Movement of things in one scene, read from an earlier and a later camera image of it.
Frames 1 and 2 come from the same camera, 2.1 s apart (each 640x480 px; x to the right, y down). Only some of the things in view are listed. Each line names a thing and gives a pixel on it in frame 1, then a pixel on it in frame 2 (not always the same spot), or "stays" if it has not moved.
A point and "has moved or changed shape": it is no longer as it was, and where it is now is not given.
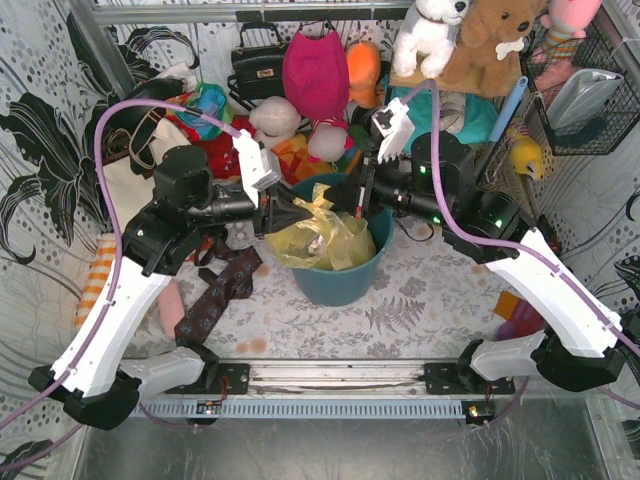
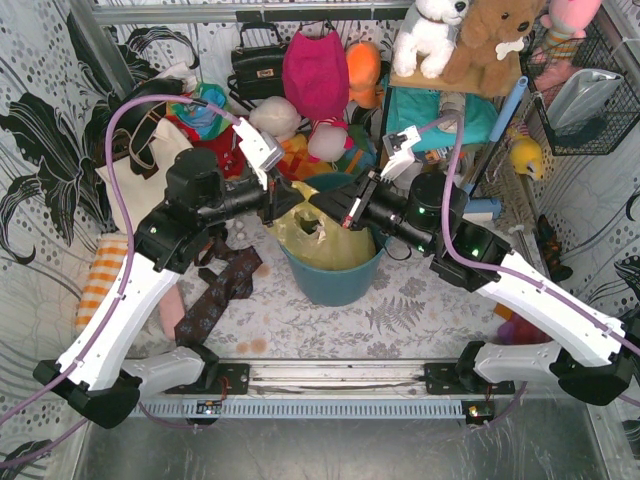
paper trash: x=317 y=246 → x=320 y=233
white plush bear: x=274 y=120 stays
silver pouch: x=578 y=96 stays
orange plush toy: x=364 y=67 stays
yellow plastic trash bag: x=331 y=240 has moved or changed shape
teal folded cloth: x=476 y=127 stays
